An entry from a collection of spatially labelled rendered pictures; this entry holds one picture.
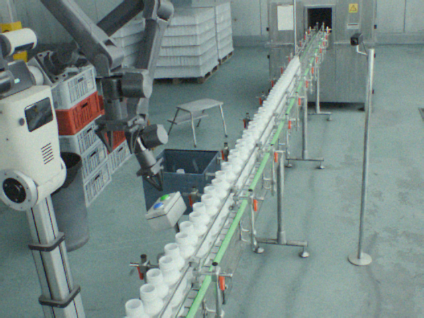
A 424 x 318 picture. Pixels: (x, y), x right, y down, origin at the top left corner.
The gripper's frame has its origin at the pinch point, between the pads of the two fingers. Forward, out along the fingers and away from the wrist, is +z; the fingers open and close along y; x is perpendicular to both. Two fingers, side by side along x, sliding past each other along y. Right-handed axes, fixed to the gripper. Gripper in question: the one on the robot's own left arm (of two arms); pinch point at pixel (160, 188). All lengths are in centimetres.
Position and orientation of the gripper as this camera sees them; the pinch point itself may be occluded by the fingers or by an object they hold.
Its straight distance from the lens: 163.1
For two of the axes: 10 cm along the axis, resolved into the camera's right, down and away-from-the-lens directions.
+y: 2.8, -3.6, 8.9
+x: -8.8, 2.8, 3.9
